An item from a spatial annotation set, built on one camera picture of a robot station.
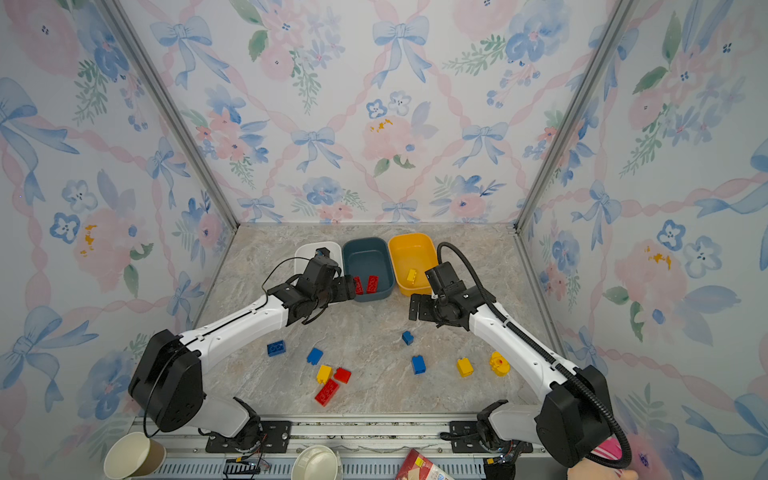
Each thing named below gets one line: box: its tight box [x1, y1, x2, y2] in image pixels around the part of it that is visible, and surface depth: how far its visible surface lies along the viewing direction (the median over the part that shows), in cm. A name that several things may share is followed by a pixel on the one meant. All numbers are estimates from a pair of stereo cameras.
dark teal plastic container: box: [342, 237, 395, 302], surface depth 109 cm
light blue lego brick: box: [306, 347, 324, 366], surface depth 89 cm
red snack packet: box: [395, 448, 455, 480], surface depth 68 cm
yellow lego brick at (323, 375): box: [316, 365, 333, 385], surface depth 83 cm
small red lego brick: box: [334, 367, 352, 384], surface depth 85 cm
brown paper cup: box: [103, 432, 167, 479], surface depth 68 cm
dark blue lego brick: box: [266, 340, 286, 357], surface depth 89 cm
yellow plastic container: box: [388, 233, 439, 297], surface depth 109 cm
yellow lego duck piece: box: [490, 351, 511, 377], surface depth 85 cm
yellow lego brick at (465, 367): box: [456, 357, 474, 378], surface depth 85 cm
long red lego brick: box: [314, 378, 340, 407], surface depth 81 cm
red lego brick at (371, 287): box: [366, 275, 379, 294], surface depth 102 cm
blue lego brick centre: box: [412, 355, 427, 375], surface depth 86 cm
